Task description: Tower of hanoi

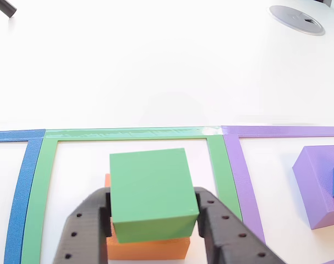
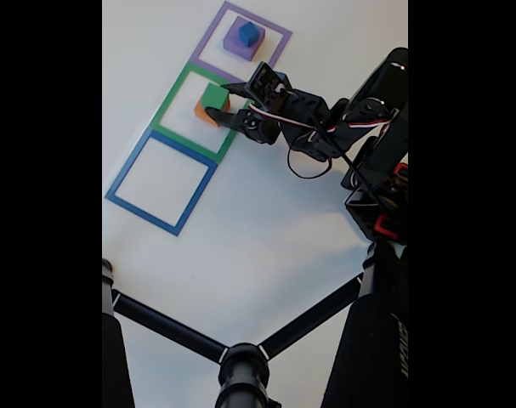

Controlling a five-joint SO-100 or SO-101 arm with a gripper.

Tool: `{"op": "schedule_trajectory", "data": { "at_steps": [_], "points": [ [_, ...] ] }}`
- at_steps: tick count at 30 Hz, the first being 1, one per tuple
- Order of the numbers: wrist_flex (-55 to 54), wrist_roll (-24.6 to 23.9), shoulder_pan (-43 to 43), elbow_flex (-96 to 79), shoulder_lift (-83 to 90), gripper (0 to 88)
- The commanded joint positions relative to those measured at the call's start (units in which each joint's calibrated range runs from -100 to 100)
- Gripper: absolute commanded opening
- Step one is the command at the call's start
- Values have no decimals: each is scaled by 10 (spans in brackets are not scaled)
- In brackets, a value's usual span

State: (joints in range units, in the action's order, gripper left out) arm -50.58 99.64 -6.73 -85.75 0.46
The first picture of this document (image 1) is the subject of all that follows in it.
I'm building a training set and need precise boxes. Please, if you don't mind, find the orange block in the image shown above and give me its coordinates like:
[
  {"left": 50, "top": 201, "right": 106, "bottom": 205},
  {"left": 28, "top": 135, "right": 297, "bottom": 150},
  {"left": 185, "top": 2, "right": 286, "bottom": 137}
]
[{"left": 105, "top": 173, "right": 191, "bottom": 261}]

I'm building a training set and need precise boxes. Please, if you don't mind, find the green cube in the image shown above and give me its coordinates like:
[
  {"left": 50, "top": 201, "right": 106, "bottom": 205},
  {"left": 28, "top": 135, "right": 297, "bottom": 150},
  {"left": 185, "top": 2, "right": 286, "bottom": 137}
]
[{"left": 109, "top": 147, "right": 200, "bottom": 244}]

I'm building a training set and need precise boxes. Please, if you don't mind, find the purple block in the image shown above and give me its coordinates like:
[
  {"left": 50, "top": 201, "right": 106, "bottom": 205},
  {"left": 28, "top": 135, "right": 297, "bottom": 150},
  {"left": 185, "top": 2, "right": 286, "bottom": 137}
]
[{"left": 292, "top": 145, "right": 334, "bottom": 230}]

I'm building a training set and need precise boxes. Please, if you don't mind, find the green square frame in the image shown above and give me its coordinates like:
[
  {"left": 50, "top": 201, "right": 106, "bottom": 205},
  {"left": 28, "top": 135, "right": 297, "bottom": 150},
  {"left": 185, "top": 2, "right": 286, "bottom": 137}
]
[{"left": 20, "top": 126, "right": 244, "bottom": 264}]

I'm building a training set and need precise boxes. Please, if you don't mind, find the purple square frame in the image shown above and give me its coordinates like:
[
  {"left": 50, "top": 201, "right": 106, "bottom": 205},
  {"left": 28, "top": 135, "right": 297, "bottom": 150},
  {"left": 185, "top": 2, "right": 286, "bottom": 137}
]
[{"left": 221, "top": 125, "right": 334, "bottom": 264}]

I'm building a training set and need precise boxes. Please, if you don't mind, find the blue square frame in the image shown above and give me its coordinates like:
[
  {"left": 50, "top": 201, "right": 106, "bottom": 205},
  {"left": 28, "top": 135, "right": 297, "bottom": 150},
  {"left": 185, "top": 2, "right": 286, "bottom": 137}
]
[{"left": 3, "top": 129, "right": 46, "bottom": 264}]

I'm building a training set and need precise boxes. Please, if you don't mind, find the round silver cable grommet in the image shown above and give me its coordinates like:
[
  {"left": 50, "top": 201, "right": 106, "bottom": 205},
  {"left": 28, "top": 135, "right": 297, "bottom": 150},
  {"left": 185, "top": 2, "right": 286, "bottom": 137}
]
[{"left": 267, "top": 5, "right": 326, "bottom": 36}]

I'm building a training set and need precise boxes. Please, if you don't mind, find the black camera tripod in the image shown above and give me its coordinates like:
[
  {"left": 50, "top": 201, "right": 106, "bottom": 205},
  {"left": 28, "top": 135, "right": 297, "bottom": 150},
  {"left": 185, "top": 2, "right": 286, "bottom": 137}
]
[{"left": 0, "top": 0, "right": 18, "bottom": 19}]

